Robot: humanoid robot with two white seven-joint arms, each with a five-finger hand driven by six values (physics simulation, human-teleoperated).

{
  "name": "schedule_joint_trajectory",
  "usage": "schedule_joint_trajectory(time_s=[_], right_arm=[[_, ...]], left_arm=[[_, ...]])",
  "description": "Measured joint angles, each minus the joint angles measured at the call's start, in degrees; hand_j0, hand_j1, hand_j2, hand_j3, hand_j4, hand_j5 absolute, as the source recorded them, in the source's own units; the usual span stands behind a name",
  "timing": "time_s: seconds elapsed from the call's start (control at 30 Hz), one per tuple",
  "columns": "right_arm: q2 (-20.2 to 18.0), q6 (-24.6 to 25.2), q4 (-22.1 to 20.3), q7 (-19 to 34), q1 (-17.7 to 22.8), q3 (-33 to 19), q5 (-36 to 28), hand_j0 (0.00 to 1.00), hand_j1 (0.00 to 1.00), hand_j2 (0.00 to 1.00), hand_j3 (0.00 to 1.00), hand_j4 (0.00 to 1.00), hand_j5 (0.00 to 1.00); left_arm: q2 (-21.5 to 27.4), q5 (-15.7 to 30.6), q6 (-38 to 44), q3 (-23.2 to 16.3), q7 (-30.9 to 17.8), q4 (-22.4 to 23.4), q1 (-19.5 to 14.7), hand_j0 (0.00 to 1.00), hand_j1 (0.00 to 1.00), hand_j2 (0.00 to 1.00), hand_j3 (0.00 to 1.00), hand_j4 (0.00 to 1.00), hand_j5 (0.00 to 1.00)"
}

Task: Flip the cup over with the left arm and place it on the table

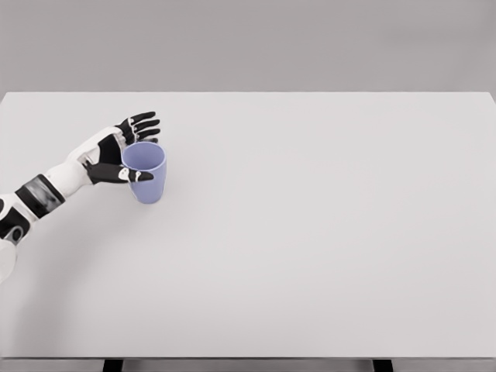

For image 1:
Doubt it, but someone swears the lavender blue cup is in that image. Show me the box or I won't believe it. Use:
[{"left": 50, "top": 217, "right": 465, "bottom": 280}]
[{"left": 120, "top": 141, "right": 168, "bottom": 205}]

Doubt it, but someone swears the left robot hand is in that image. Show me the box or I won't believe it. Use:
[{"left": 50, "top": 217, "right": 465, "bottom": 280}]
[{"left": 66, "top": 111, "right": 161, "bottom": 187}]

